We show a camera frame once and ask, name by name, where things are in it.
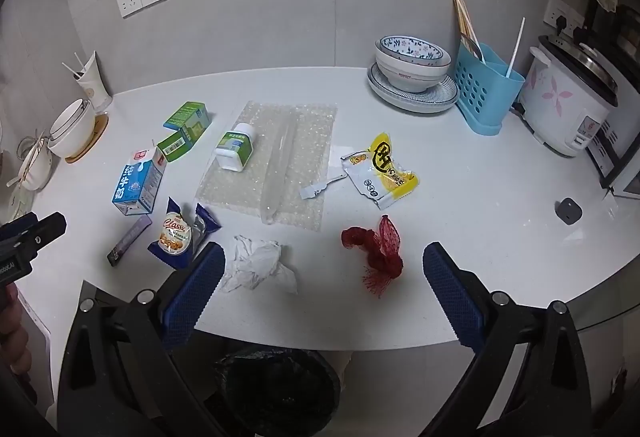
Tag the white green-label pill bottle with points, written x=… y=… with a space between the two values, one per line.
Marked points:
x=235 y=149

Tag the floral ceramic bowl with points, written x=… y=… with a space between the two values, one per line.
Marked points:
x=410 y=48

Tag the torn white wrapper strip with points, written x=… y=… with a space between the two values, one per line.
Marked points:
x=320 y=187

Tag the white floral rice cooker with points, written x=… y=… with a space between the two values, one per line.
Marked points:
x=560 y=102

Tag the yellow snack wrapper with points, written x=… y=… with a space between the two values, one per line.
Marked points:
x=385 y=167

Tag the round wooden coaster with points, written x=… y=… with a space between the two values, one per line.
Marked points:
x=97 y=132

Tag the metal spoon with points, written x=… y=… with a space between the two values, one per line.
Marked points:
x=471 y=46

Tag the white dark-rimmed bowl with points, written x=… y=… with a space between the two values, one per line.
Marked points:
x=72 y=114
x=75 y=137

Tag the person's left hand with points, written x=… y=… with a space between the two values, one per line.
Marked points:
x=11 y=317

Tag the blue striped plate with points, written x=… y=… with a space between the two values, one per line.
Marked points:
x=445 y=92

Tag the dark appliance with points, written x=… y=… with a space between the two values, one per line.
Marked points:
x=627 y=42

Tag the white blue-rimmed plate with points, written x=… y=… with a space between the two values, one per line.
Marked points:
x=415 y=108

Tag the white red-banded bowl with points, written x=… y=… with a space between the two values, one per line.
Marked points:
x=410 y=74

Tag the short white straw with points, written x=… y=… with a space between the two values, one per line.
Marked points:
x=72 y=69
x=80 y=62

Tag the long white straw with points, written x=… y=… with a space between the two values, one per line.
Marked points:
x=515 y=47

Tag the bubble wrap sheet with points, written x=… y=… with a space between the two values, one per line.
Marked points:
x=310 y=147

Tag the black mesh trash bin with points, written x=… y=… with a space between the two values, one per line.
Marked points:
x=280 y=392

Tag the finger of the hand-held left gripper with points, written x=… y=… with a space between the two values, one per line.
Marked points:
x=50 y=224
x=17 y=224

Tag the clear plastic tube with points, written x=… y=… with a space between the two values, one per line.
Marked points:
x=277 y=172

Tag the blue plastic cutlery holder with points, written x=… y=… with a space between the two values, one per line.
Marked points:
x=482 y=92

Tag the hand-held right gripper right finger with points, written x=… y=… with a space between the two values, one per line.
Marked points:
x=450 y=287

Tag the black power plug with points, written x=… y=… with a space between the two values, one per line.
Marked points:
x=561 y=23

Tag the white toaster oven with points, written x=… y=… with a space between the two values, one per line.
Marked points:
x=620 y=152

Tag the green carton box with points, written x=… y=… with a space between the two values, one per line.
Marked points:
x=185 y=127

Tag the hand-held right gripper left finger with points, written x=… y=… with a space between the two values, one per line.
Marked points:
x=200 y=287

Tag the blue cookie packet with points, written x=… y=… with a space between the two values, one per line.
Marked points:
x=177 y=232

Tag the dark purple gum packet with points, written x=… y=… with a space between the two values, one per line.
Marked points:
x=130 y=239

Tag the white patterned cup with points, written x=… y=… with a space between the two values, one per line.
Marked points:
x=96 y=84

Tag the blue milk carton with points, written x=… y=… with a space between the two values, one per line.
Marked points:
x=137 y=184

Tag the small dark grey device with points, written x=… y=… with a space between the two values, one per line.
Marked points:
x=569 y=211

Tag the white tissue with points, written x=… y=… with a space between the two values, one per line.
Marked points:
x=257 y=262

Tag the red mesh net bag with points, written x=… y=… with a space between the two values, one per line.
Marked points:
x=382 y=247

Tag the wooden chopstick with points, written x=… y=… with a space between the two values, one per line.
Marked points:
x=462 y=17
x=470 y=24

